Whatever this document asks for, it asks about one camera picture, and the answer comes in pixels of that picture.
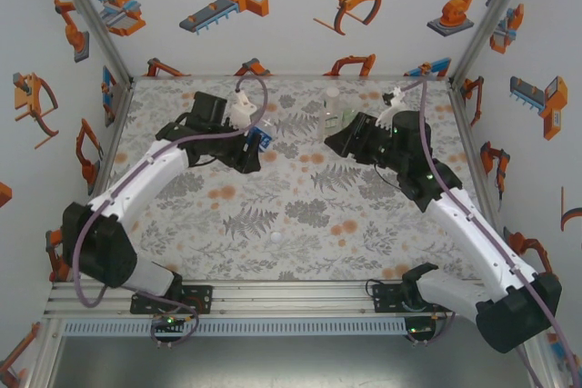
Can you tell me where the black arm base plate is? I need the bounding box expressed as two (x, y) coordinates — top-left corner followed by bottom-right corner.
(130, 284), (214, 315)
(371, 283), (457, 315)

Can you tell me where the floral patterned table mat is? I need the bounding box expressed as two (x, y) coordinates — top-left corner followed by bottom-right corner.
(97, 77), (501, 283)

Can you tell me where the clear bottle blue label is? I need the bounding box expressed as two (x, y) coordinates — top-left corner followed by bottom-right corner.
(252, 115), (277, 152)

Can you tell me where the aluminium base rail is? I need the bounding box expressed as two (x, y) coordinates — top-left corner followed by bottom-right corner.
(43, 279), (483, 319)

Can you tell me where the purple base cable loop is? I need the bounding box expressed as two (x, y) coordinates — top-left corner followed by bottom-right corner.
(149, 296), (202, 349)
(405, 296), (457, 347)

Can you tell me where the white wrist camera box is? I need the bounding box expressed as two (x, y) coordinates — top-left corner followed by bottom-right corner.
(375, 89), (408, 128)
(228, 89), (255, 129)

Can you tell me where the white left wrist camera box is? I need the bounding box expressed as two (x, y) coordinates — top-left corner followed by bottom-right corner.
(228, 89), (255, 129)

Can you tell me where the aluminium frame post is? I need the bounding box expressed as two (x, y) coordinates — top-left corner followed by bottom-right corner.
(447, 0), (537, 85)
(45, 0), (135, 85)

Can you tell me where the perforated grey cable duct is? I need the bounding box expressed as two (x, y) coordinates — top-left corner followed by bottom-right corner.
(61, 318), (406, 337)

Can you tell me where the aluminium table side rail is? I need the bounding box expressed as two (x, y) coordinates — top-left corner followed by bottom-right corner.
(447, 80), (508, 244)
(85, 78), (136, 201)

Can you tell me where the clear bottle white green label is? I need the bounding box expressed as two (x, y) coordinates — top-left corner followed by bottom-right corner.
(321, 86), (343, 138)

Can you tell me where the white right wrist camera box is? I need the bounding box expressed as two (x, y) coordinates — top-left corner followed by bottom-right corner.
(375, 89), (408, 128)

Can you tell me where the aluminium lower frame rail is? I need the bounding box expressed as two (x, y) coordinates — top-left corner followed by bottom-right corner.
(25, 317), (65, 388)
(516, 342), (563, 388)

